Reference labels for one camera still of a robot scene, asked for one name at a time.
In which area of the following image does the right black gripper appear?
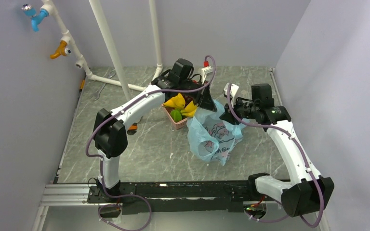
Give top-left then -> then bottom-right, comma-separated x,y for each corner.
220,95 -> 260,125

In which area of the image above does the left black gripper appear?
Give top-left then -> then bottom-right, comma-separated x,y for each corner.
179,79 -> 217,113

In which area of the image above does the yellow fake starfruit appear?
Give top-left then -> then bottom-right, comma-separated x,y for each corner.
162,93 -> 186,109

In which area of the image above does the light blue plastic bag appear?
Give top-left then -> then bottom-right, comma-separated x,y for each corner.
186,100 -> 246,166

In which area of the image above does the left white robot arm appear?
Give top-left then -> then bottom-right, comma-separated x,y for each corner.
86,58 -> 217,202

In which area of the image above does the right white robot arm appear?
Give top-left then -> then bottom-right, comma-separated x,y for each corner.
220,83 -> 334,217

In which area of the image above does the yellow fake banana bunch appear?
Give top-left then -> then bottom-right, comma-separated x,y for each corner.
180,101 -> 198,117

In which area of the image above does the small green fake fruit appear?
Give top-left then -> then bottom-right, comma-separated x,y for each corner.
170,109 -> 183,123

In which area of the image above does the pink plastic basket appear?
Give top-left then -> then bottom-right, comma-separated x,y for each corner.
161,105 -> 190,130

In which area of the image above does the orange black brush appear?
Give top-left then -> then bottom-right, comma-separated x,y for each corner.
127,123 -> 138,135

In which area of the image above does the orange toy faucet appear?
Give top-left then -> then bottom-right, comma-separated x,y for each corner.
50,40 -> 71,60

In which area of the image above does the blue toy faucet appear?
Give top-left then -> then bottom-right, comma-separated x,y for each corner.
21,4 -> 50,32

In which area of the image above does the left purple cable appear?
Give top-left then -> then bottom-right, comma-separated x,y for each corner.
85,55 -> 217,231

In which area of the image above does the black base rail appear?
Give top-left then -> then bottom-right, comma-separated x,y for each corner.
87,180 -> 270,215

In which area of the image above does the orange handled tool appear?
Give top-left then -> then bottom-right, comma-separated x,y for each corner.
78,79 -> 85,97

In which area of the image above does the aluminium frame rail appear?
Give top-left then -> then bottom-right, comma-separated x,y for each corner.
31,181 -> 331,231

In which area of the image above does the white pvc pipe frame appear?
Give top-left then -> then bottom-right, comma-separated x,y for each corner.
40,0 -> 145,101

